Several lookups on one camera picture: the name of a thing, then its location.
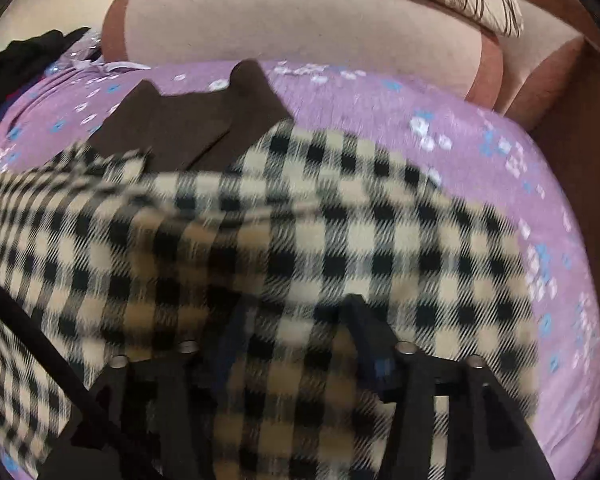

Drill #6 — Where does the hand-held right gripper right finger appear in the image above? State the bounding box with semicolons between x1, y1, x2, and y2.
340;294;553;480

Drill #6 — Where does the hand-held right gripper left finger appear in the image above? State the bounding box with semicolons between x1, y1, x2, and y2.
50;304;261;480

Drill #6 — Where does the black beige checked coat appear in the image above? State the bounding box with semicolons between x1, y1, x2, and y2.
0;60;542;480

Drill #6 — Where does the black clothes pile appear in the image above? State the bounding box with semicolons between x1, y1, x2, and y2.
0;27;95;122

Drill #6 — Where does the purple floral bedsheet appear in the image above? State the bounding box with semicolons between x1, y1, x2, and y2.
0;30;600;480

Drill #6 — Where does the small pink cushion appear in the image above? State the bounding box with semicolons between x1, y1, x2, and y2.
497;0;589;132

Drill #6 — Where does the black cable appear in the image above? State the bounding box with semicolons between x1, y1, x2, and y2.
0;274;153;480

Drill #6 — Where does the brown wooden bed frame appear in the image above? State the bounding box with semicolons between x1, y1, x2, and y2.
527;0;600;376

